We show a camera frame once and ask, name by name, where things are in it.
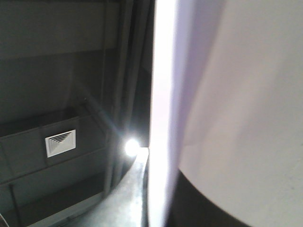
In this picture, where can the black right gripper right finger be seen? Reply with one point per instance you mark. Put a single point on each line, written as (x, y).
(190, 208)

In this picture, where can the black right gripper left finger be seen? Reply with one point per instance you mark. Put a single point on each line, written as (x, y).
(123, 207)

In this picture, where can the white ceiling air vent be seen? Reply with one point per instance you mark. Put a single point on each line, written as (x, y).
(60, 143)

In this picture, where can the white paper sheet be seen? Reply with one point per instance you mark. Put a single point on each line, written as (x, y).
(227, 107)

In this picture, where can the bright ceiling spotlight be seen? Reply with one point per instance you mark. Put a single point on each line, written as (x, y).
(131, 147)

